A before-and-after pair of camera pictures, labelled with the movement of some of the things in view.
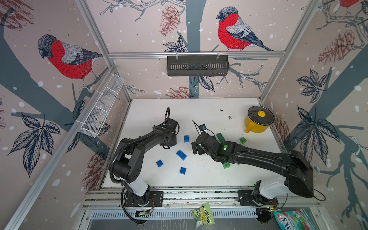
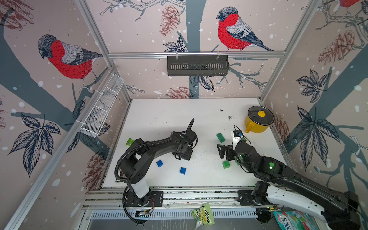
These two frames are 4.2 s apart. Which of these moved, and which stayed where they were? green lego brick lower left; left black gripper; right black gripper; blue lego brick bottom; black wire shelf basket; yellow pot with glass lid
Moved: right black gripper; left black gripper
Stayed: green lego brick lower left; black wire shelf basket; blue lego brick bottom; yellow pot with glass lid
